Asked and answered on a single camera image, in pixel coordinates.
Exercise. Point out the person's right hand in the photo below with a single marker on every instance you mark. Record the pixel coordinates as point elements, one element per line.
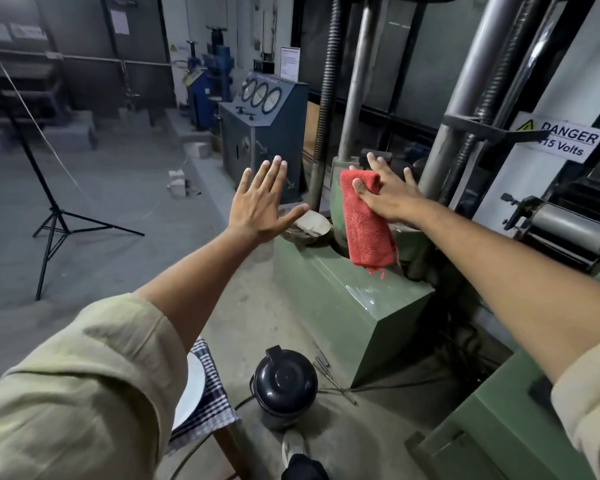
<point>395,199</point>

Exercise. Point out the person's left hand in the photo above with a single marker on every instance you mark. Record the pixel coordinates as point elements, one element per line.
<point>255,209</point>

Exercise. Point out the person's left thumb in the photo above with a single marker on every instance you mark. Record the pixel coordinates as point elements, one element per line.
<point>295,214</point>

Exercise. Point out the person's right thumb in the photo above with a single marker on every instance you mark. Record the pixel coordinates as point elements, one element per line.
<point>364,187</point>

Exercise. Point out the person's left middle finger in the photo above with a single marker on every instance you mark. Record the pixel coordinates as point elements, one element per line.
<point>273,174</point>

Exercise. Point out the person's left little finger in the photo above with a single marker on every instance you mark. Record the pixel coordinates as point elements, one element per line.
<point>244,180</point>

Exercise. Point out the red terry cloth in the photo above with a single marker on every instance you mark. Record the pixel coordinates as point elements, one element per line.
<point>367,234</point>

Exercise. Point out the person's right forearm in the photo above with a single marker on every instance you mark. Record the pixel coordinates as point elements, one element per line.
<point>510,279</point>

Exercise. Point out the person's left forearm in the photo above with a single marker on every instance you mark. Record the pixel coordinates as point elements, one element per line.
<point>200,284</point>

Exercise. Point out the metal bowl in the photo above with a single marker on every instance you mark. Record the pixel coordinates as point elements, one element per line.
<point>310,229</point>

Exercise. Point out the grey gauge control console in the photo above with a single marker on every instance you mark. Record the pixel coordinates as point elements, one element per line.
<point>275,134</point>

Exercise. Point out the grey concrete block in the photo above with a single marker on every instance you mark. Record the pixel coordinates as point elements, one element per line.
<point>198,150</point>
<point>177,184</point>

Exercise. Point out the green machine base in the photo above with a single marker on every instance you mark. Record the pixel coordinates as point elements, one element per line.
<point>340,299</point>

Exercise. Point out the threaded steel rod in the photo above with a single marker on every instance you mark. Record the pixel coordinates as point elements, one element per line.
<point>327,94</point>
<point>500,79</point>

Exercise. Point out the blue press machine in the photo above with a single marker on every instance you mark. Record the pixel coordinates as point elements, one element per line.
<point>210,89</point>

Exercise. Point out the white framed notice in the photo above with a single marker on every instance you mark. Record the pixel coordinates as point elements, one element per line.
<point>290,63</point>

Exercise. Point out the smooth steel column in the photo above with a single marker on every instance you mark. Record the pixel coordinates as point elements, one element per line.
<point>470,84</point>
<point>360,69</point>

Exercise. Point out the bundle of metal rods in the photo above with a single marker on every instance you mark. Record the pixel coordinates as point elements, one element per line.
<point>332,377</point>

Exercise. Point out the black tripod stand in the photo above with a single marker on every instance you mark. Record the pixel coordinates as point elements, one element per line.
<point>54,219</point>

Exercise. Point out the checkered cloth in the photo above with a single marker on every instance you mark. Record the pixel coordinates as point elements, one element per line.
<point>215,394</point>

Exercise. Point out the white paper sheet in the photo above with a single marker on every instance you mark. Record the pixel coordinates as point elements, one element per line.
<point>120,21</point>

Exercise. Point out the white plate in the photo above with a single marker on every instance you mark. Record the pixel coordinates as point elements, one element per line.
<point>192,389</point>

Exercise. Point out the white warning sign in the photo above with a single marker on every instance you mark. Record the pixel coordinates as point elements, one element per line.
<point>565,139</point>

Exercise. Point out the person's grey shoe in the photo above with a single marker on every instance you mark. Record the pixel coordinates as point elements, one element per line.
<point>294,444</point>

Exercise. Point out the wooden stool leg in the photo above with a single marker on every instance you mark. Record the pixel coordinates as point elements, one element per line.
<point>232,452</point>

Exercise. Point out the person's black trouser leg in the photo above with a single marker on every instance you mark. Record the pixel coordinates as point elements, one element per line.
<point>305,469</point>

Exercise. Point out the green metal cabinet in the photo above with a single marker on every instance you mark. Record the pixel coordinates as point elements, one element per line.
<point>495,419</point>

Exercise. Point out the beige left shirt sleeve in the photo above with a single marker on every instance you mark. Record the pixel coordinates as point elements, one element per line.
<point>74,389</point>

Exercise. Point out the beige shirt sleeve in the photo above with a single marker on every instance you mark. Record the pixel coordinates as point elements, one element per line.
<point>592,394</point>
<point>74,389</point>

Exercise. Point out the beige right shirt sleeve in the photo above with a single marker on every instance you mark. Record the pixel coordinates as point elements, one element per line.
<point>592,394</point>

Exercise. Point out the black crosshead bracket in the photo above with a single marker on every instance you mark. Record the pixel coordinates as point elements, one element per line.
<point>480,127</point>

